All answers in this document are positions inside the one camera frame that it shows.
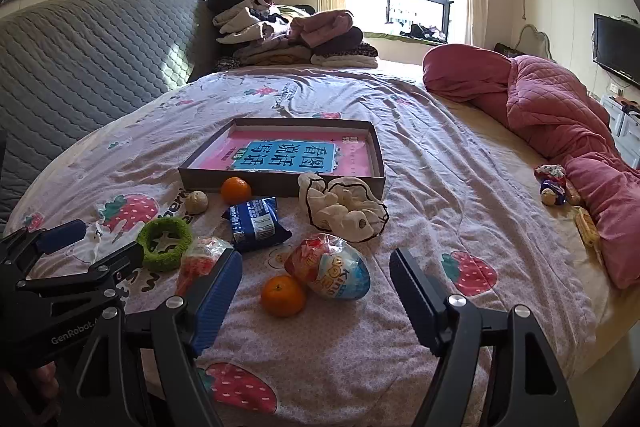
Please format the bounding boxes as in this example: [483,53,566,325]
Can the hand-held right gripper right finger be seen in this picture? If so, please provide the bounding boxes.
[389,248,581,427]

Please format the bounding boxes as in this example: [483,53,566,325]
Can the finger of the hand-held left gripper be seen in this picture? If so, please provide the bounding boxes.
[0,219,87,280]
[15,241,146,296]

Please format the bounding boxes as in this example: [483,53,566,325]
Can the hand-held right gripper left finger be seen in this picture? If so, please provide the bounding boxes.
[70,248,244,427]

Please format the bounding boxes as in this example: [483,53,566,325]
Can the clear bag of red candy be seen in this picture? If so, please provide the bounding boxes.
[176,236,236,298]

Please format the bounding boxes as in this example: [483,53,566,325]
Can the orange mandarin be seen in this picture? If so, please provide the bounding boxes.
[261,275,307,318]
[220,177,252,206]

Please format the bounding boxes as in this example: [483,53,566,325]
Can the green fuzzy ring toy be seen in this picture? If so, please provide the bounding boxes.
[136,217,194,272]

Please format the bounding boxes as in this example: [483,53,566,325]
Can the egg-shaped toy packet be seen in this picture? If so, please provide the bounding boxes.
[284,233,372,303]

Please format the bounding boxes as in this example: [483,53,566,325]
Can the blue snack packet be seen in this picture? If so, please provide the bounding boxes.
[223,197,293,253]

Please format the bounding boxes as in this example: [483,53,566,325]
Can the brown walnut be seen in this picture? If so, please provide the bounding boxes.
[185,190,209,215]

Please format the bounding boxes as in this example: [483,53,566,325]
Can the beige scrunchie with black trim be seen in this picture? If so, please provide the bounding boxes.
[298,173,390,243]

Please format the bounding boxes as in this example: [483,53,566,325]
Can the shallow brown cardboard box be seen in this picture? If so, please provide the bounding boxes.
[178,117,386,198]

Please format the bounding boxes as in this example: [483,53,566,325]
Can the person's left hand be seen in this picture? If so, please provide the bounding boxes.
[29,364,59,406]

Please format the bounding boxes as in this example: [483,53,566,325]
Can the strawberry print bedcover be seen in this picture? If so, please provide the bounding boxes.
[10,67,601,427]

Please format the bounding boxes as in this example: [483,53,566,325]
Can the beige bed sheet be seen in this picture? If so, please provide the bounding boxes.
[440,97,640,378]

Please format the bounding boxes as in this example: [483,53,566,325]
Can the grey quilted headboard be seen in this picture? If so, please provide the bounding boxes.
[0,0,211,228]

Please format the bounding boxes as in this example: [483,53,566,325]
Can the heap of colourful snack packets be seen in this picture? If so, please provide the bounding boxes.
[533,164,581,208]

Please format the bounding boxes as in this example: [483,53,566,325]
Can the yellow snack packet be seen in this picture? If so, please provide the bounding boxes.
[572,207,601,250]

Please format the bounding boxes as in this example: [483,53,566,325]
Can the pink quilted blanket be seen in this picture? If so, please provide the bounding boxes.
[422,44,640,290]

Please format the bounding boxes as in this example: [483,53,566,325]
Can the dark clothes on windowsill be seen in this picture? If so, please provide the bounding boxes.
[400,23,448,42]

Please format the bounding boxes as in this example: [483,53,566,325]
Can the white drawer cabinet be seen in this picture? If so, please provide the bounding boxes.
[600,93,640,142]

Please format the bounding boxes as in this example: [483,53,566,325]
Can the pile of folded clothes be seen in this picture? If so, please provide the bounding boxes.
[206,0,379,68]

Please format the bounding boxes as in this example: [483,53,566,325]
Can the white framed mirror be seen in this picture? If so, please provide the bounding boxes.
[516,24,553,60]

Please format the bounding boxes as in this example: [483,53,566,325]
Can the black wall television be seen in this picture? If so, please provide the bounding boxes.
[592,13,640,88]

